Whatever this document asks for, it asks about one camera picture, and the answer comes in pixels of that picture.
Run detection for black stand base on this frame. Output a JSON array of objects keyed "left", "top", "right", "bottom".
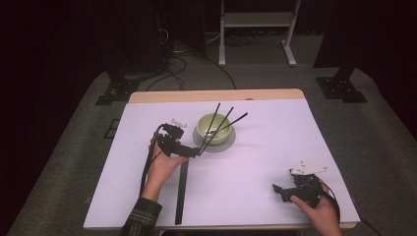
[
  {"left": 315, "top": 64, "right": 369, "bottom": 104},
  {"left": 94, "top": 70, "right": 141, "bottom": 107}
]

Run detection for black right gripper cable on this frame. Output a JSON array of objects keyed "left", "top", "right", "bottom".
[{"left": 318, "top": 181, "right": 384, "bottom": 236}]

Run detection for person's right hand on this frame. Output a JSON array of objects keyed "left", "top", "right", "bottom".
[{"left": 289, "top": 177, "right": 342, "bottom": 232}]

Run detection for wooden table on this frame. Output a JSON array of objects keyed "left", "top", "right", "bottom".
[{"left": 83, "top": 88, "right": 362, "bottom": 231}]

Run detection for black floor cable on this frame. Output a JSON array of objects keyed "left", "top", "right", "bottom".
[
  {"left": 145, "top": 56, "right": 189, "bottom": 92},
  {"left": 172, "top": 54, "right": 238, "bottom": 90}
]

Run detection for person's left hand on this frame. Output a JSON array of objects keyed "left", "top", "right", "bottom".
[{"left": 148, "top": 137, "right": 191, "bottom": 202}]

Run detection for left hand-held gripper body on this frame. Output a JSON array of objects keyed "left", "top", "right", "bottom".
[{"left": 156, "top": 118, "right": 185, "bottom": 157}]

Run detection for grey round coaster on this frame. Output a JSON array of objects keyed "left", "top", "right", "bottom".
[{"left": 192, "top": 125, "right": 237, "bottom": 153}]

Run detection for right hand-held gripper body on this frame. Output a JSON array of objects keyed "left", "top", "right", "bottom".
[{"left": 280, "top": 159, "right": 329, "bottom": 209}]

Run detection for tangle of floor cables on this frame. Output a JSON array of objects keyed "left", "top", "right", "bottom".
[{"left": 224, "top": 30, "right": 261, "bottom": 47}]

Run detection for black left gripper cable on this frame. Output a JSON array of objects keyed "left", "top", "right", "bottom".
[{"left": 139, "top": 123, "right": 165, "bottom": 199}]

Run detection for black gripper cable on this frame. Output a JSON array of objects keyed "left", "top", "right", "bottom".
[
  {"left": 139, "top": 123, "right": 165, "bottom": 199},
  {"left": 318, "top": 181, "right": 384, "bottom": 236}
]

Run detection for black handled metal spoon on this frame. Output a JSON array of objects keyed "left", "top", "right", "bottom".
[{"left": 203, "top": 111, "right": 249, "bottom": 139}]

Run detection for white metal stand frame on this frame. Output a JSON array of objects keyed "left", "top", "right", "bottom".
[{"left": 217, "top": 0, "right": 302, "bottom": 68}]

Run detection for pale green bowl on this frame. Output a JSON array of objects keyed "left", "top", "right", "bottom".
[{"left": 196, "top": 112, "right": 233, "bottom": 147}]

